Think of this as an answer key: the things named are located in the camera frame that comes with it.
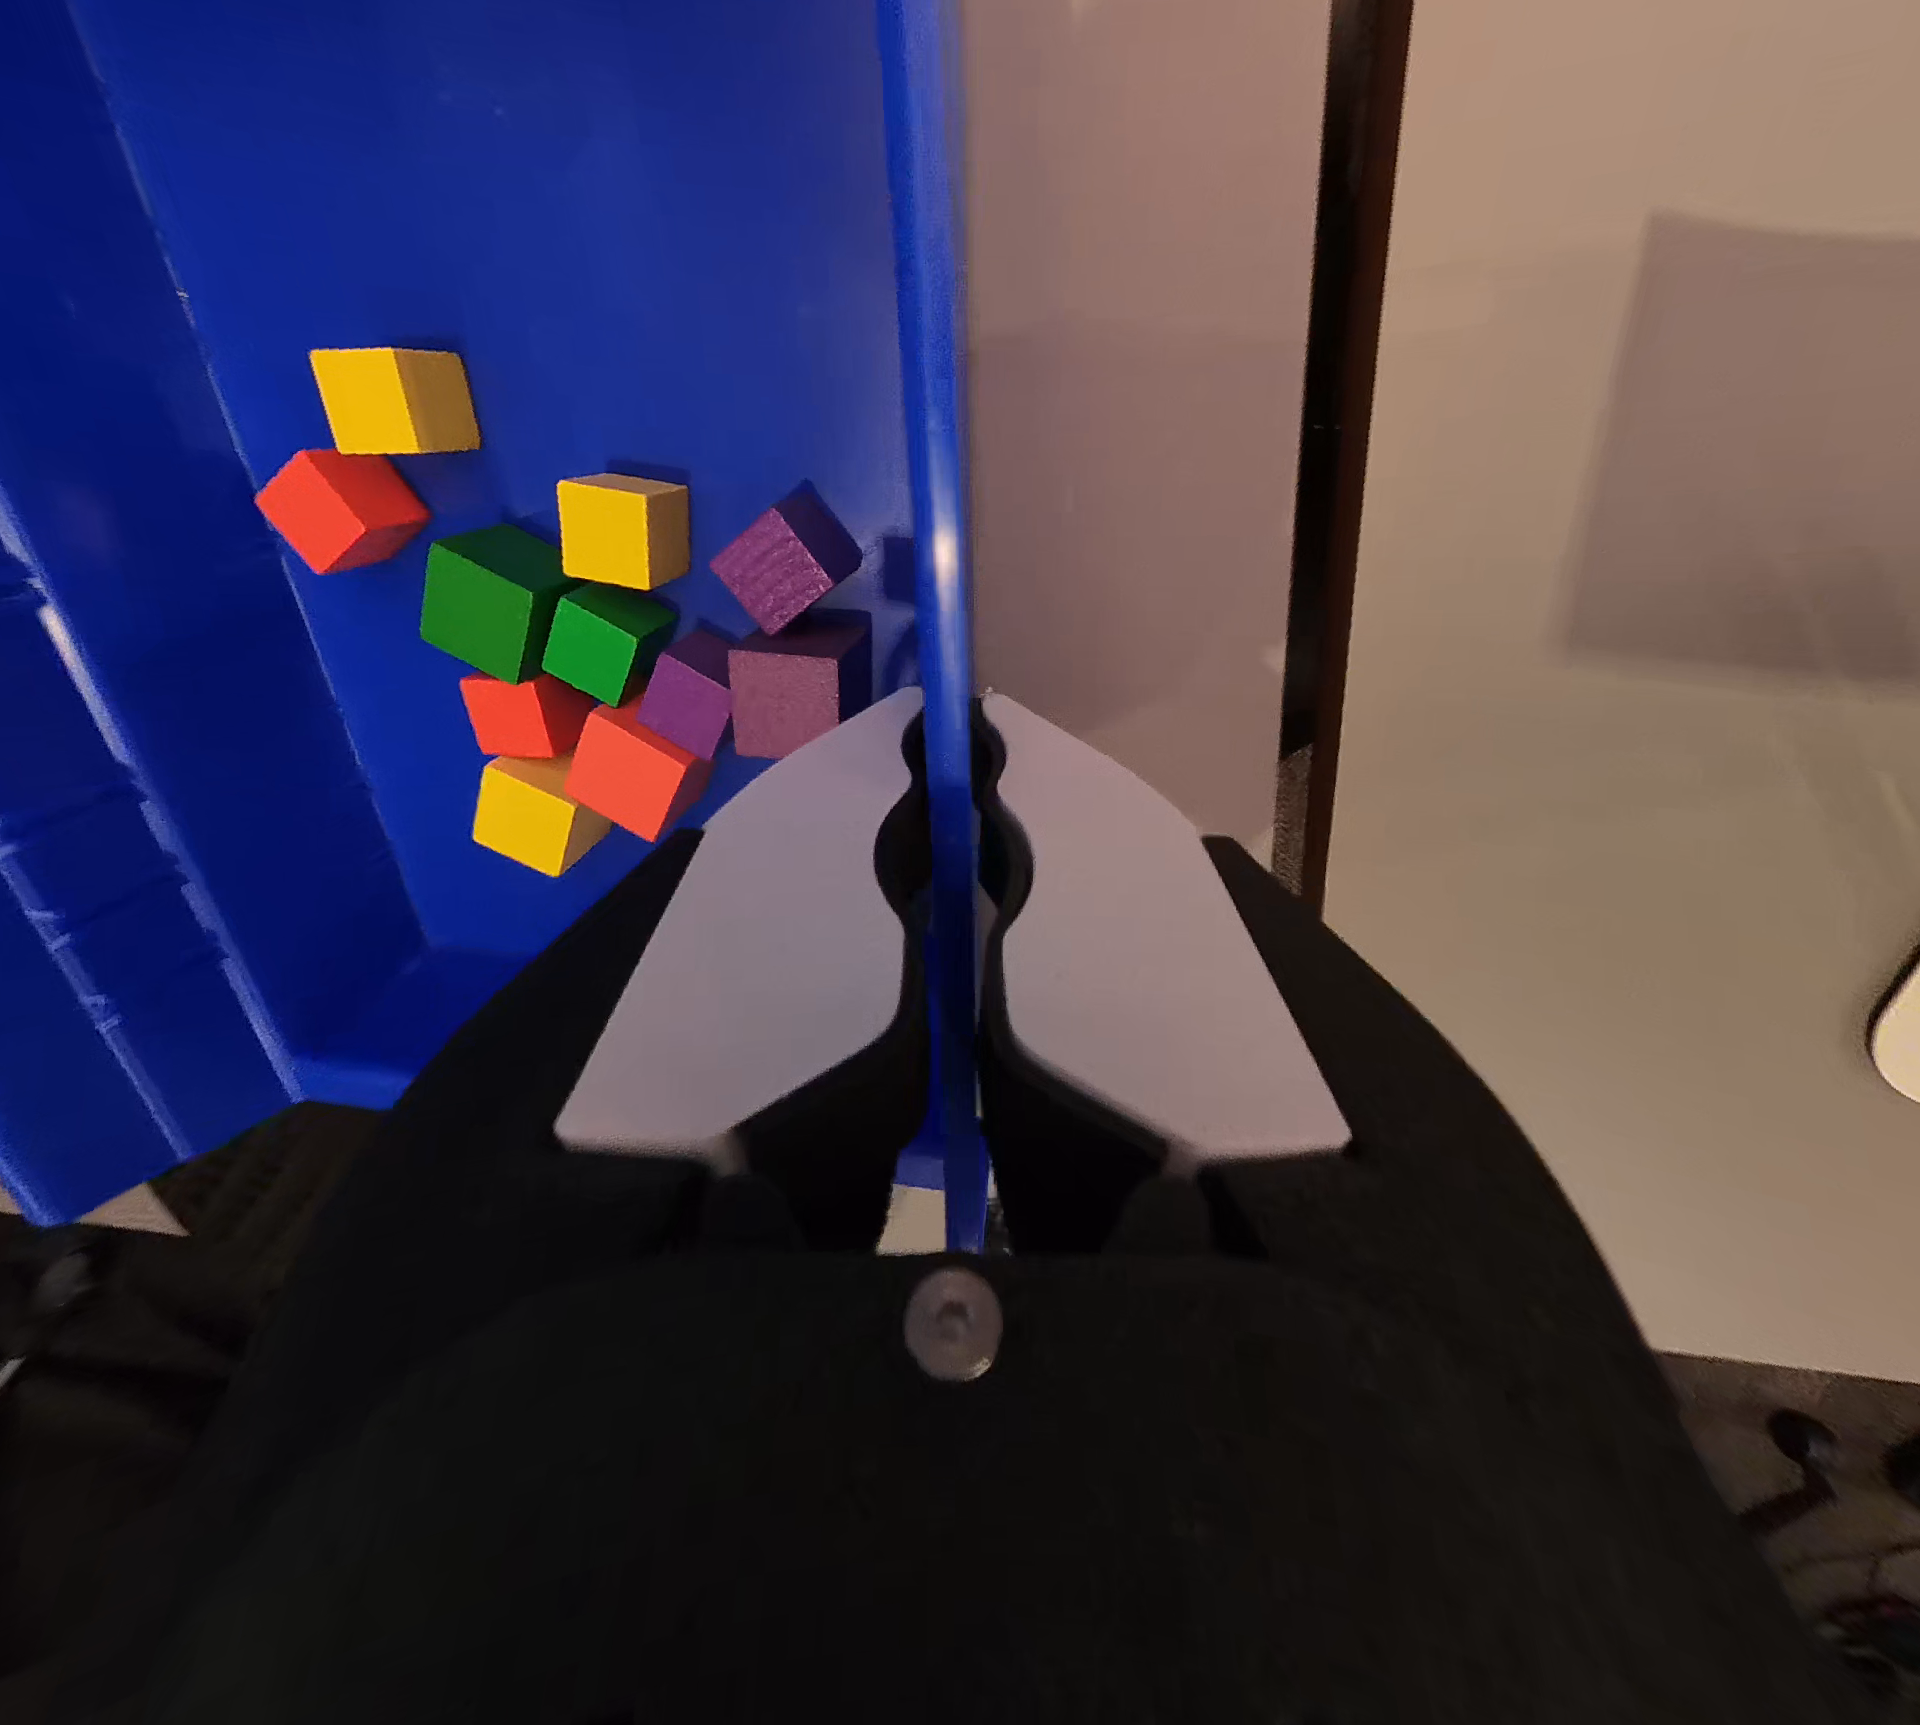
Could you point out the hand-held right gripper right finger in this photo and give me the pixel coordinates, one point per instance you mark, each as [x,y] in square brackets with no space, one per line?
[1154,992]

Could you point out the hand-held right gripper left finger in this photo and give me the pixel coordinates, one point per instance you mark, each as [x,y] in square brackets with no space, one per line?
[734,975]

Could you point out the blue plastic bin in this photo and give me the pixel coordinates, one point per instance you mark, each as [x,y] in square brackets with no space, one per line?
[524,104]

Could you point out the white board stand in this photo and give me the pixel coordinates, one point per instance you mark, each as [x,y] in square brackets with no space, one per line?
[1903,1027]

